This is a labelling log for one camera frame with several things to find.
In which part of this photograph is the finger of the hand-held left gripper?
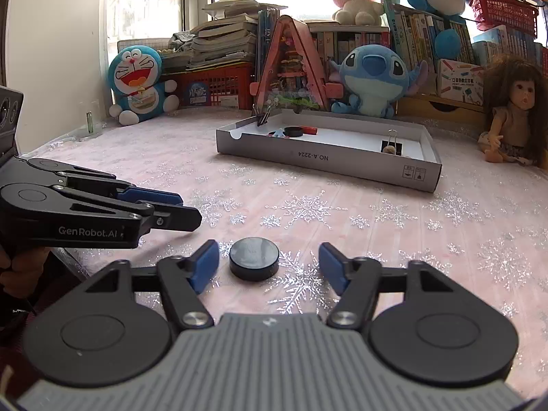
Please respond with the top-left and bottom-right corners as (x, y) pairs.
(53, 184), (203, 235)
(28, 158), (184, 207)

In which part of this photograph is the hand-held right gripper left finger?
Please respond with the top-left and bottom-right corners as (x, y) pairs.
(88, 240), (221, 330)

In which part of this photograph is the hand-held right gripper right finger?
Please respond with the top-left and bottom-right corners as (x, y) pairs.
(319, 242), (454, 330)

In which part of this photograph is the white cardboard box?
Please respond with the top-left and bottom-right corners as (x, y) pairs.
(215, 109), (441, 192)

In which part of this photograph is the person's left hand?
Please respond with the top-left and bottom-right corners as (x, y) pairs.
(0, 246), (50, 296)

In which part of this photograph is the pink snowflake tablecloth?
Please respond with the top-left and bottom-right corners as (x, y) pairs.
(17, 107), (548, 399)

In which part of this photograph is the blue robot cat plush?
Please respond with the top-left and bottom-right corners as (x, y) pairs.
(108, 47), (179, 126)

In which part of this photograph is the red plastic crate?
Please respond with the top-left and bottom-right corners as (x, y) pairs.
(173, 62), (253, 110)

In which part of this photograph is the grey crumpled cloth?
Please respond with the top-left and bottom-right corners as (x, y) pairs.
(170, 31), (202, 54)

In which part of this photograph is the stack of worn books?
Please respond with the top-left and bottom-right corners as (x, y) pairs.
(188, 2), (287, 71)

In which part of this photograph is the row of thin blue books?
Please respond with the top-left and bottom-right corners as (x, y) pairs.
(257, 9), (277, 86)

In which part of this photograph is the wooden drawer box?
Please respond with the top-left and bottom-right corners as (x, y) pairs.
(396, 94), (486, 127)

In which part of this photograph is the blue alien plush toy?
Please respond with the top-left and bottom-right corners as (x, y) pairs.
(329, 45), (429, 118)

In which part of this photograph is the pink triangular toy package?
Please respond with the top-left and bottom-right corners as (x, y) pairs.
(250, 15), (343, 114)

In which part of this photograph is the colourful stationery box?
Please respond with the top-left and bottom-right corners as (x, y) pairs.
(437, 59), (484, 103)

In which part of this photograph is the brown-haired baby doll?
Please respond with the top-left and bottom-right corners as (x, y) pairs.
(477, 55), (548, 165)

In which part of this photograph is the row of upright books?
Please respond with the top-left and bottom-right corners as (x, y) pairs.
(308, 4), (548, 78)

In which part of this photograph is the red plastic basket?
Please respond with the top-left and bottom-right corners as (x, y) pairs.
(469, 0), (539, 37)

